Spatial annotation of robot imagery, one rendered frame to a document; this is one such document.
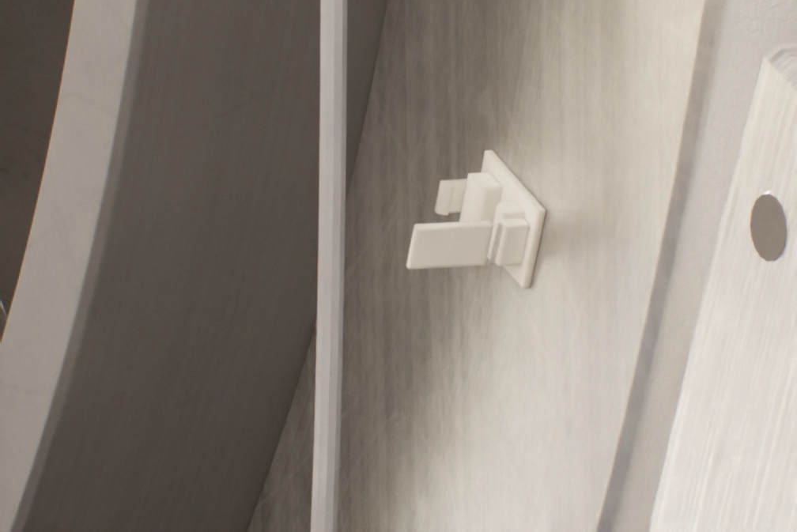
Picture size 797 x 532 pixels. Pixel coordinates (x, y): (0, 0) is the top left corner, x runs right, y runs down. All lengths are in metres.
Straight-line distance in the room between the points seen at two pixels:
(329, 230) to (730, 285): 0.10
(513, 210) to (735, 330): 0.09
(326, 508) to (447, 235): 0.06
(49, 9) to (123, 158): 0.89
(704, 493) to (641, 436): 0.04
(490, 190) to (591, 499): 0.06
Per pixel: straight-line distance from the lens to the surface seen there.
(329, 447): 0.96
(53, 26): 1.87
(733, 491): 0.87
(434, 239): 0.94
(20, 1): 1.87
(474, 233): 0.94
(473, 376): 0.97
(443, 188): 0.96
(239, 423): 1.04
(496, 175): 0.95
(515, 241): 0.95
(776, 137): 0.86
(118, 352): 1.01
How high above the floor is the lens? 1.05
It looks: 5 degrees down
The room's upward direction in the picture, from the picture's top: 1 degrees counter-clockwise
